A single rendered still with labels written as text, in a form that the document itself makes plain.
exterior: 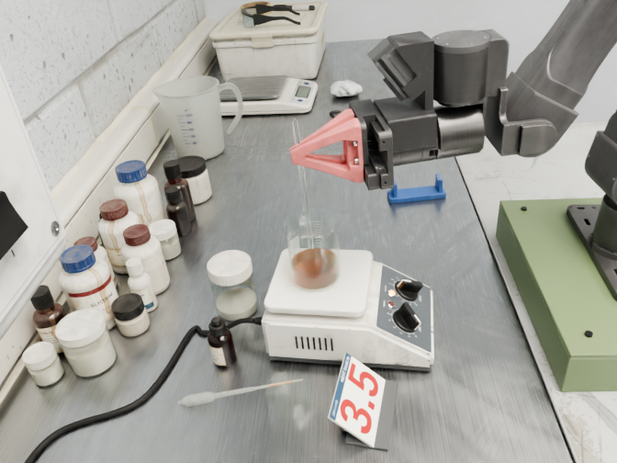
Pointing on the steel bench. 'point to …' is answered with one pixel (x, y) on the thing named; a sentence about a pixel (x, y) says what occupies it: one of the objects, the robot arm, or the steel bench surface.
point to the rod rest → (417, 193)
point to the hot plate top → (353, 298)
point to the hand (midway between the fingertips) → (297, 154)
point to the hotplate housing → (342, 337)
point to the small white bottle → (140, 283)
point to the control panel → (422, 338)
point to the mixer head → (23, 216)
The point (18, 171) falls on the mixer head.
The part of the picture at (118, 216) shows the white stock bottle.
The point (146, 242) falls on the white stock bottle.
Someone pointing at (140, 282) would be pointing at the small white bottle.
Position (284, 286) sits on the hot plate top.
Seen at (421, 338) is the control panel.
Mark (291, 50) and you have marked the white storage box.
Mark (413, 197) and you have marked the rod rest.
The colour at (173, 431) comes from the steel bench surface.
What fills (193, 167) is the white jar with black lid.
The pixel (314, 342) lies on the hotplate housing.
